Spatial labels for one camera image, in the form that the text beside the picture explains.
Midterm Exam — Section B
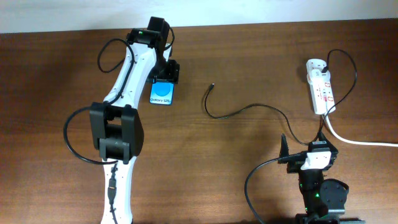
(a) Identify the blue Galaxy smartphone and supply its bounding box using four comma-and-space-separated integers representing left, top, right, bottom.
149, 82, 174, 105

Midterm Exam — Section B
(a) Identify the black charger cable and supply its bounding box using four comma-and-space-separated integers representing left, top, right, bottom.
203, 49, 358, 146

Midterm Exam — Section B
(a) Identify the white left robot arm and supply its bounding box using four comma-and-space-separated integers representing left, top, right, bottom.
89, 17, 180, 223

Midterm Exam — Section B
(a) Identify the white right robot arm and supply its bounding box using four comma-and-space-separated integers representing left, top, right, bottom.
278, 133, 365, 224

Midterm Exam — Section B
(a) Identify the white charger adapter plug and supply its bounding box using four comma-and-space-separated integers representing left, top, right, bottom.
307, 67, 330, 85

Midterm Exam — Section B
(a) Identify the white power strip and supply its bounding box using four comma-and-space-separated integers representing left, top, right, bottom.
306, 58, 335, 115

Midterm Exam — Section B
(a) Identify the white power strip cord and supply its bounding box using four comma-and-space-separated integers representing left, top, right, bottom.
325, 113, 398, 148

